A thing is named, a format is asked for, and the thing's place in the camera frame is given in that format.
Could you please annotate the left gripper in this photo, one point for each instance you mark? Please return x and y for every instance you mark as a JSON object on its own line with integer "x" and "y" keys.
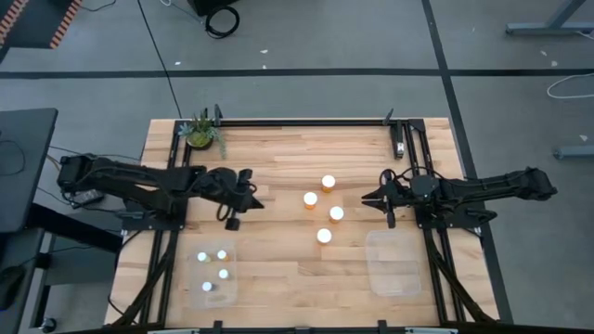
{"x": 223, "y": 183}

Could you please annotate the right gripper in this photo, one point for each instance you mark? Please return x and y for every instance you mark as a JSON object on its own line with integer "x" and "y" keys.
{"x": 400, "y": 195}

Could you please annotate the amber pill bottle white cap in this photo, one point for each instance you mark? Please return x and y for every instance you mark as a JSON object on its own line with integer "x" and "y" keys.
{"x": 324, "y": 235}
{"x": 310, "y": 199}
{"x": 336, "y": 213}
{"x": 328, "y": 182}

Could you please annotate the small amber pill bottle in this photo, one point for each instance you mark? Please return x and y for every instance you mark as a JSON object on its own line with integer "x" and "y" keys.
{"x": 222, "y": 254}

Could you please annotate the tall pale clear pill bottle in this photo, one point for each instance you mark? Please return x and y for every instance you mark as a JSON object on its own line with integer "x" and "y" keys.
{"x": 202, "y": 256}

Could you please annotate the small pale clear pill bottle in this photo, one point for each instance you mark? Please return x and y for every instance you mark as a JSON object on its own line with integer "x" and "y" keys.
{"x": 223, "y": 273}

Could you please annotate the clear bottle pink contents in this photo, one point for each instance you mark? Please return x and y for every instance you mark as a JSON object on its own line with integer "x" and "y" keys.
{"x": 207, "y": 286}

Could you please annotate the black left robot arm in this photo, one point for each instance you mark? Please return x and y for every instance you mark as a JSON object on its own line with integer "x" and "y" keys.
{"x": 139, "y": 183}

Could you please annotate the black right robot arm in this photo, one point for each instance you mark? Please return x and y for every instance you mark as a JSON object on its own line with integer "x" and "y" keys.
{"x": 487, "y": 185}

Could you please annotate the clear plastic bin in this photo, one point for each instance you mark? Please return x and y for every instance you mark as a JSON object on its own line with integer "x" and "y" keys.
{"x": 394, "y": 264}
{"x": 229, "y": 297}

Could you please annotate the black stapler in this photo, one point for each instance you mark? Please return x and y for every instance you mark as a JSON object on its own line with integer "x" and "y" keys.
{"x": 398, "y": 139}

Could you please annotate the potted green plant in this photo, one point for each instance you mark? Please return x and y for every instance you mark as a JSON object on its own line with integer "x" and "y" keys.
{"x": 200, "y": 135}

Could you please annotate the black power adapter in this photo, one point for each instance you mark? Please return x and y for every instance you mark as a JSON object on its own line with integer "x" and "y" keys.
{"x": 88, "y": 197}

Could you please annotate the grey table leg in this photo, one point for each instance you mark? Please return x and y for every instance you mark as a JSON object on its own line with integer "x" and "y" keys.
{"x": 573, "y": 152}
{"x": 547, "y": 29}

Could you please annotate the black desk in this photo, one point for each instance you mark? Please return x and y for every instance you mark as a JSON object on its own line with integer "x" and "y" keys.
{"x": 23, "y": 167}

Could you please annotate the orange black striped ramp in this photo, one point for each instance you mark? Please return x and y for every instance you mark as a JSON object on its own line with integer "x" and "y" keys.
{"x": 65, "y": 23}

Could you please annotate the black aluminium table frame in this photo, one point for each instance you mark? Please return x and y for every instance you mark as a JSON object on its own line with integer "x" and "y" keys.
{"x": 301, "y": 123}

